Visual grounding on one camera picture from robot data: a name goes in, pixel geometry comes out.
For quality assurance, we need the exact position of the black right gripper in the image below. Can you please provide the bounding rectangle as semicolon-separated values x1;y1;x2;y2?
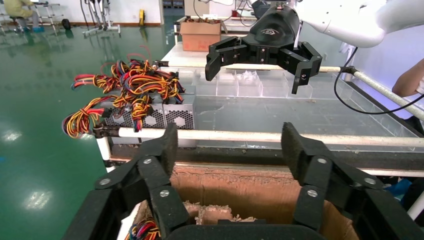
204;4;323;95

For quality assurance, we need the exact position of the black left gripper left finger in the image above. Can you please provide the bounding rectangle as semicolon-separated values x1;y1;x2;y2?
94;121;191;239

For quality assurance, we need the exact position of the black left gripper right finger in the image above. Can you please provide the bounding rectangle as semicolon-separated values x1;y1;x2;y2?
280;121;385;232

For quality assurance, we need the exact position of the person's bare forearm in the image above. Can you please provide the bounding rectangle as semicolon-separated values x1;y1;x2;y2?
391;59;424;99

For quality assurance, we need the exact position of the clear acrylic divider tray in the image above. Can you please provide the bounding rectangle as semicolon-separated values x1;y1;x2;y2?
158;67;424;153

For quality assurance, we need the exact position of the small closed-sided cardboard box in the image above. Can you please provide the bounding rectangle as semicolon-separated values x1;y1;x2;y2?
179;18;223;53

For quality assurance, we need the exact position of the torn open cardboard box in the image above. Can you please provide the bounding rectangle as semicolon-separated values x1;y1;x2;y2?
132;163;360;240

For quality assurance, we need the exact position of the blue plastic item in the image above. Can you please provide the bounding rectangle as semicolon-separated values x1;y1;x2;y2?
384;178;413;201

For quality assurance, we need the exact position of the white equipment stand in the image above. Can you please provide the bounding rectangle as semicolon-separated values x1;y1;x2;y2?
81;0;122;37

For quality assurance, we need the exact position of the metal rack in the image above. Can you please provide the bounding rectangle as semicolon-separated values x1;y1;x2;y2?
32;2;64;36

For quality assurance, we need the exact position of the seated person in yellow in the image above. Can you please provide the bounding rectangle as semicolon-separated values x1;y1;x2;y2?
2;0;45;33

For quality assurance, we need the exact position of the multicolour cable bundle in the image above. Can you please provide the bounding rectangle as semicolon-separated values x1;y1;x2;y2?
124;216;162;240

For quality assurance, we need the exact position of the white frame pipe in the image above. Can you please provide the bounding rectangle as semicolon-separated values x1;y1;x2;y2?
95;135;115;173
93;126;424;149
344;66;424;122
152;60;357;74
406;191;424;221

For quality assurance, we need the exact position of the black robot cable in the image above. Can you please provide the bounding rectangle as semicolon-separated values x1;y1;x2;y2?
333;47;424;116

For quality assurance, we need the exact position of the white frame bar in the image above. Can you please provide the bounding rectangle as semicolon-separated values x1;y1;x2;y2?
175;161;424;178

